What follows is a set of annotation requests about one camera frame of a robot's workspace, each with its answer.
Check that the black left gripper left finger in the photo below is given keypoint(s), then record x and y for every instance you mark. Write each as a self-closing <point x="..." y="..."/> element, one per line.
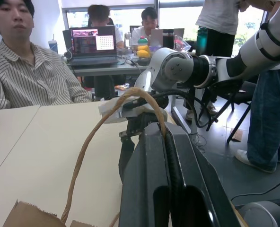
<point x="144" y="179"/>

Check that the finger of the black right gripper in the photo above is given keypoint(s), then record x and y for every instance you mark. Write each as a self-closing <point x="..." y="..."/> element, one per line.
<point x="125" y="156"/>

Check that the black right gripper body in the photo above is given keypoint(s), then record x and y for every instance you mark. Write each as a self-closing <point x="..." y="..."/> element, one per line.
<point x="140" y="123"/>

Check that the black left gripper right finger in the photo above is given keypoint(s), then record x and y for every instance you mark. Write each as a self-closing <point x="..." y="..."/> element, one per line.
<point x="196" y="175"/>

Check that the yellow green plush toy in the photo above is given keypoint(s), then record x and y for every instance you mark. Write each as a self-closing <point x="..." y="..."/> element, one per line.
<point x="142" y="48"/>

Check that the white crumpled cloth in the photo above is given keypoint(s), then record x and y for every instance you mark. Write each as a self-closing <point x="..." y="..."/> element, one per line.
<point x="107" y="109"/>

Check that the cardboard piece on floor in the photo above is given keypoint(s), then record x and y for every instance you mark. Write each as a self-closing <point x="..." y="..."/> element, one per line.
<point x="237" y="135"/>

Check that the grey office desk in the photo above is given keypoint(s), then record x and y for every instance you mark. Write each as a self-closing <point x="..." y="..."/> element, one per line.
<point x="107" y="69"/>

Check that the grey rounded robot body part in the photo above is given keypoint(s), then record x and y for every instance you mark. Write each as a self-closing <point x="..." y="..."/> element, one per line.
<point x="260" y="215"/>

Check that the black folding chair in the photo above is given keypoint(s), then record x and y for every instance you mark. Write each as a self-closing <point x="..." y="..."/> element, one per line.
<point x="234" y="104"/>

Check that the standing person in blue jeans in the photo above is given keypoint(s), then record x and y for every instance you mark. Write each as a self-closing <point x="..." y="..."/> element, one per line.
<point x="265" y="118"/>

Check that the open black laptop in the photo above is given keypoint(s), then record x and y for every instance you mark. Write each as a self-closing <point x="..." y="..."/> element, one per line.
<point x="92" y="39"/>

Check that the green water bottle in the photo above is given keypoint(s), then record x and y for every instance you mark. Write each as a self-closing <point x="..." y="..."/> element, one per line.
<point x="202" y="41"/>

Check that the seated person in white t-shirt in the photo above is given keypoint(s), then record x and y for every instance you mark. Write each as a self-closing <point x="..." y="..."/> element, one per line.
<point x="149" y="19"/>

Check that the seated person with brown hair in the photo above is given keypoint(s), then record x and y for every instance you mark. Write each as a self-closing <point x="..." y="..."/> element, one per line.
<point x="98" y="16"/>

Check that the drink cup with straw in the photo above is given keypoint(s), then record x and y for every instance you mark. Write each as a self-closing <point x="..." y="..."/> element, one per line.
<point x="53" y="46"/>

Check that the person in striped shirt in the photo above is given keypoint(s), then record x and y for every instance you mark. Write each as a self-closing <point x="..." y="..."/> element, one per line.
<point x="24" y="75"/>

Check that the standing person in black trousers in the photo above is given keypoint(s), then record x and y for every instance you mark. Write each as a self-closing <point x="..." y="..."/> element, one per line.
<point x="215" y="16"/>

